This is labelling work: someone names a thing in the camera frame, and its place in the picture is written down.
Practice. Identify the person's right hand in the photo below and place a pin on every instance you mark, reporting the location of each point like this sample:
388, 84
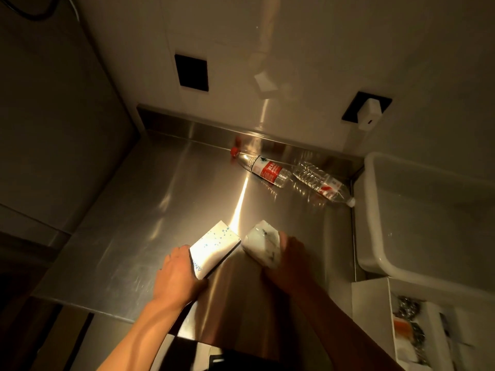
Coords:
292, 266

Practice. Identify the white box with blue dots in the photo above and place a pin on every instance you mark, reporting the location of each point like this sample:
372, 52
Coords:
214, 247

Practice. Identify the person's left thumb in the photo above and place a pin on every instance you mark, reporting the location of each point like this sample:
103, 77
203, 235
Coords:
198, 275

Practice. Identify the steel wool scrubber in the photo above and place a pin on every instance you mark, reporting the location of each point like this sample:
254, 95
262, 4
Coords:
406, 307

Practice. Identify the black socket with white charger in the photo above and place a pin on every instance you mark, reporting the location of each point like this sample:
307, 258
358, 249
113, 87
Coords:
361, 106

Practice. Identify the red-capped clear plastic bottle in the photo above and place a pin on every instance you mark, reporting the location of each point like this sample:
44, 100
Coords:
261, 168

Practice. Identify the white-capped clear plastic bottle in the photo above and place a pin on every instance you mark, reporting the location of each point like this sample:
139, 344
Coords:
323, 182

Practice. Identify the white open box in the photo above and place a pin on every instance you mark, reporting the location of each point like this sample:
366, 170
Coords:
417, 324

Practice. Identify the black wall socket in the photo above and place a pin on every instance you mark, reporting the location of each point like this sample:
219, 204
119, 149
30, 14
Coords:
191, 72

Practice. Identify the person's left forearm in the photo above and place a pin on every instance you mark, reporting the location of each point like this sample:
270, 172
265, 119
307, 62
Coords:
143, 336

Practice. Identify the orange sponge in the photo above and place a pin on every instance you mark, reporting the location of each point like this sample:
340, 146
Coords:
403, 329

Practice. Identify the person's left hand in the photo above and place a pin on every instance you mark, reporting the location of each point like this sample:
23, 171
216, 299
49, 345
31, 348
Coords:
176, 278

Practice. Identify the white charger plug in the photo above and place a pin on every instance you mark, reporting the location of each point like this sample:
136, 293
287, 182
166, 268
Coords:
369, 113

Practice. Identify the person's right forearm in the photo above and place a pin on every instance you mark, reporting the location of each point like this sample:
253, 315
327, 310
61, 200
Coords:
340, 332

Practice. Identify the white plastic tub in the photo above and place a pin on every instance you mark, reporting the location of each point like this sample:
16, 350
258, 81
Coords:
425, 220

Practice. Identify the person's right fingers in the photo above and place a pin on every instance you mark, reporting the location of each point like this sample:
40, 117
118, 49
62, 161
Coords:
279, 253

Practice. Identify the white plastic bag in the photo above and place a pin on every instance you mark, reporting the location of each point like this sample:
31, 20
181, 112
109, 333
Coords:
262, 243

